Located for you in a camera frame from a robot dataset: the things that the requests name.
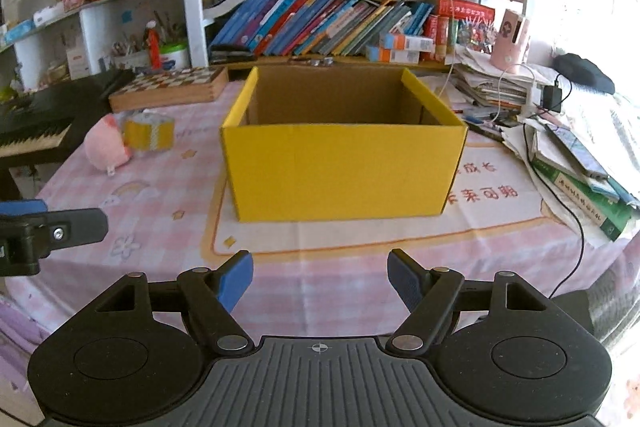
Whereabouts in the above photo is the black Yamaha keyboard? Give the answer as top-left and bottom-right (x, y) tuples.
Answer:
(1, 69), (134, 169)

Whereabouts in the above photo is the pink checked tablecloth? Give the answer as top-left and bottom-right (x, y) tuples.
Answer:
(6, 83), (639, 337)

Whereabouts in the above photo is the pink plush pig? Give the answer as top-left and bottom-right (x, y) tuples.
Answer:
(84, 114), (132, 176)

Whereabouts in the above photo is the yellow packing tape roll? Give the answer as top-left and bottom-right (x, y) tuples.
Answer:
(124, 112), (175, 152)

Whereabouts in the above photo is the white red-label box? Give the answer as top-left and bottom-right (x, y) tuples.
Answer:
(66, 46), (91, 80)

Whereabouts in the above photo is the wooden chess board box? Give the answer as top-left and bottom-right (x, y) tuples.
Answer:
(108, 67), (229, 113)

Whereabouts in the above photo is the yellow cardboard box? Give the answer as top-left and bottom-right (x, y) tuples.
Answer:
(220, 65), (468, 222)

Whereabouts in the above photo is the white pen holder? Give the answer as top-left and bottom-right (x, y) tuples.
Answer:
(113, 50), (150, 69)

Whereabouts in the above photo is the red hanging tassel ornament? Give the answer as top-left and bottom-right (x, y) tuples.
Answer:
(145, 20), (162, 70)

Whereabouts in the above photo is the stack of papers and books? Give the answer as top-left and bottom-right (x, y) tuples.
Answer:
(449, 51), (640, 243)

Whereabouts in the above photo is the white green-lid jar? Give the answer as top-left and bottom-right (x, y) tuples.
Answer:
(160, 41), (191, 70)

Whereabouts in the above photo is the black power adapter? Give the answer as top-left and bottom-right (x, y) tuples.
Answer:
(541, 86), (563, 113)

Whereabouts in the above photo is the pink cup holder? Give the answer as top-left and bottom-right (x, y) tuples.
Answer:
(489, 10), (529, 74)

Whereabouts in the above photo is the row of leaning books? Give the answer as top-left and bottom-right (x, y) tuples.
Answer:
(205, 0), (435, 63)

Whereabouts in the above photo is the black cable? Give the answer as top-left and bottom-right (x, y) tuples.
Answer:
(522, 74), (586, 301)

